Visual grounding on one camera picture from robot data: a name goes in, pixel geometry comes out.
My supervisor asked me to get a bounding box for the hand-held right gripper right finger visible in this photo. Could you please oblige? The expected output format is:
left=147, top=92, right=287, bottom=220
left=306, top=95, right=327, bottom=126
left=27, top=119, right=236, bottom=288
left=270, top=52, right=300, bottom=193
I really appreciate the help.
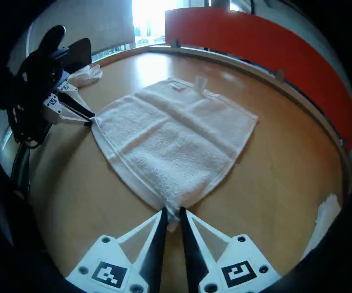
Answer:
left=179, top=207, right=282, bottom=293

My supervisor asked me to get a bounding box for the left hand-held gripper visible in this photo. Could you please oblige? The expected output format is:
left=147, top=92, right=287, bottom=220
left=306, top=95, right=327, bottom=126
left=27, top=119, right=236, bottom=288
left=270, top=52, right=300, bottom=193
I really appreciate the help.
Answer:
left=0, top=25, right=96, bottom=149

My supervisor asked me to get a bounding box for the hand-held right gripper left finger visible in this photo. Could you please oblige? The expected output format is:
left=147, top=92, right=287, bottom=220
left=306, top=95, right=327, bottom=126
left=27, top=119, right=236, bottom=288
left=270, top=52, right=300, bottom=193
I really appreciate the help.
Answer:
left=64, top=208, right=168, bottom=293

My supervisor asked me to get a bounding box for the white towel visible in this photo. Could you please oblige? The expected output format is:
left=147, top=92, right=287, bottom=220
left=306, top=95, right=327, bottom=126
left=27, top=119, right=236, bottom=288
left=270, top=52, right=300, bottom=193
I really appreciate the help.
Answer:
left=89, top=77, right=259, bottom=233

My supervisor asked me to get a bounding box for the heap of white towels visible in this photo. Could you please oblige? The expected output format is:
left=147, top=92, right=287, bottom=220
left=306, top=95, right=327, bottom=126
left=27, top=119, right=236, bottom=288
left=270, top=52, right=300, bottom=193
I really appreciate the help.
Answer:
left=67, top=63, right=104, bottom=89

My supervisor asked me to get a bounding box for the black office chair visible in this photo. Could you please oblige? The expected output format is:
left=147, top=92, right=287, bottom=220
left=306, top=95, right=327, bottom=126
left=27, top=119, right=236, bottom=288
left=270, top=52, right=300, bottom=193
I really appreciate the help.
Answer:
left=62, top=38, right=92, bottom=73

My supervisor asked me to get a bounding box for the stack of white towels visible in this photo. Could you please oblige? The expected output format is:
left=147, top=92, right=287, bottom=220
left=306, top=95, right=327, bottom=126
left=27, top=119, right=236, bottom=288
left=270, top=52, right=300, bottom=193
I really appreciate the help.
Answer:
left=301, top=194, right=342, bottom=260

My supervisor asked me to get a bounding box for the red desk screen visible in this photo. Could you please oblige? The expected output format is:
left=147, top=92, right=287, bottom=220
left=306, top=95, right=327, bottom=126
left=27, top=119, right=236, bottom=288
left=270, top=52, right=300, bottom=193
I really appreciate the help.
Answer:
left=165, top=7, right=352, bottom=153

